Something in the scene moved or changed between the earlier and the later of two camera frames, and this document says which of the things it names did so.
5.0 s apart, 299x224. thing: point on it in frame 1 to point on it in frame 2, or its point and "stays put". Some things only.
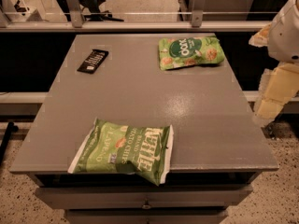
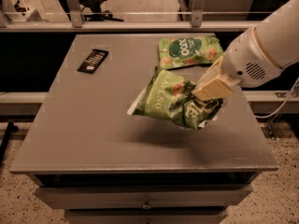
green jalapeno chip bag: x=108 y=147 to x=170 y=95
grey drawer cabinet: x=219 y=143 stays put
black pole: x=10 y=128 stays put
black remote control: x=92 y=61 stays put
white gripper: x=285 y=36 to x=246 y=58
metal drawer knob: x=146 y=206 stays put
